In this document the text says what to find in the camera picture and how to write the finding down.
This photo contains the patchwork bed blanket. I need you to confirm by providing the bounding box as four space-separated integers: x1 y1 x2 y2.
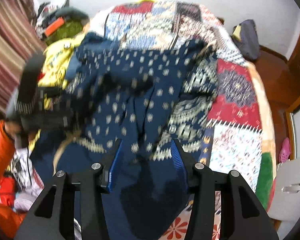
87 0 278 240

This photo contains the person's left forearm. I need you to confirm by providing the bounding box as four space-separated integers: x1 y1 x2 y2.
0 119 16 189

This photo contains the grey bag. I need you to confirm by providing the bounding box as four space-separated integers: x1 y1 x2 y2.
236 19 261 61

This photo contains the orange box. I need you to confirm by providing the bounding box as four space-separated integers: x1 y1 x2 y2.
43 16 66 37

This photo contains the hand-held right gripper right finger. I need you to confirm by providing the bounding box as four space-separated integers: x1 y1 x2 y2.
170 139 279 240

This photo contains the yellow folder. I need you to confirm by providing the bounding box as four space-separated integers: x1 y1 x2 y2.
233 24 242 40

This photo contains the striped red curtain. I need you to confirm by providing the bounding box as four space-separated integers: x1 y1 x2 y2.
0 0 47 117

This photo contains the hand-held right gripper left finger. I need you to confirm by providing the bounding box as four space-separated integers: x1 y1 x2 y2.
14 138 123 240

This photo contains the green patterned cloth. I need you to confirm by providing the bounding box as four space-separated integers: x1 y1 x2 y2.
46 20 85 46

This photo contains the pink slipper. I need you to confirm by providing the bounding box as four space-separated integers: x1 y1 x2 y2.
278 137 291 163

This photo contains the grey pillow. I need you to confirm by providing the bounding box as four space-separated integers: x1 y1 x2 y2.
55 6 88 21

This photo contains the blue cloth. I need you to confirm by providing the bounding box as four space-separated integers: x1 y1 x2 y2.
66 33 112 78

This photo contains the yellow garment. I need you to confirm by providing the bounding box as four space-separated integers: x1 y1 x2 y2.
37 37 86 92

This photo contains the navy patterned hoodie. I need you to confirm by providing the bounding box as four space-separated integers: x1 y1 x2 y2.
30 36 219 240

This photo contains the pile of mixed clothes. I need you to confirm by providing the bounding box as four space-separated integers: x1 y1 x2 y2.
34 0 70 38

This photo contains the wooden door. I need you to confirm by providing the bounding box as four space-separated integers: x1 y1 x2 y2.
259 17 300 160

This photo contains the black and white printed cloth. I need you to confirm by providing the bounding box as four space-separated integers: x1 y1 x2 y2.
4 151 45 207

